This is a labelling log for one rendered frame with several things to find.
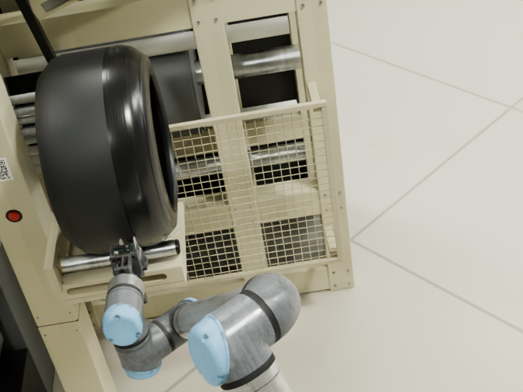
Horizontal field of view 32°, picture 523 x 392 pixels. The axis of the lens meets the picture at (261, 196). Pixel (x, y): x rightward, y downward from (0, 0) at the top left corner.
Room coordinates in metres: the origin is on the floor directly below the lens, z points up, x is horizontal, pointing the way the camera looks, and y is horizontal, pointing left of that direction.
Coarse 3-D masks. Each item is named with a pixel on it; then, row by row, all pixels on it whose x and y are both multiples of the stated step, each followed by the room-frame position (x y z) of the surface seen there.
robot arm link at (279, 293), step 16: (240, 288) 1.35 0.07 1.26; (256, 288) 1.21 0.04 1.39; (272, 288) 1.21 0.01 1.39; (288, 288) 1.23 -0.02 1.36; (192, 304) 1.50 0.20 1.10; (208, 304) 1.41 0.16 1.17; (272, 304) 1.17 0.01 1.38; (288, 304) 1.18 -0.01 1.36; (160, 320) 1.55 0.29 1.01; (176, 320) 1.52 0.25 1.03; (192, 320) 1.45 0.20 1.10; (288, 320) 1.16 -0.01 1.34; (176, 336) 1.52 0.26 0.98
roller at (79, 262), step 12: (168, 240) 1.94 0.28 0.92; (144, 252) 1.92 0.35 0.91; (156, 252) 1.92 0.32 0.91; (168, 252) 1.92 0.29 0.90; (180, 252) 1.92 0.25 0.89; (60, 264) 1.93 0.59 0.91; (72, 264) 1.92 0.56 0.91; (84, 264) 1.92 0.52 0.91; (96, 264) 1.92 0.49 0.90; (108, 264) 1.92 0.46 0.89
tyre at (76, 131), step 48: (96, 48) 2.20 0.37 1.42; (48, 96) 1.98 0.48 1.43; (96, 96) 1.95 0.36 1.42; (144, 96) 1.97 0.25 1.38; (48, 144) 1.88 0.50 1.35; (96, 144) 1.86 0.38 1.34; (144, 144) 1.87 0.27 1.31; (48, 192) 1.84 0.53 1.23; (96, 192) 1.81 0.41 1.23; (144, 192) 1.81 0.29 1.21; (96, 240) 1.82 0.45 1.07; (144, 240) 1.84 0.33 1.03
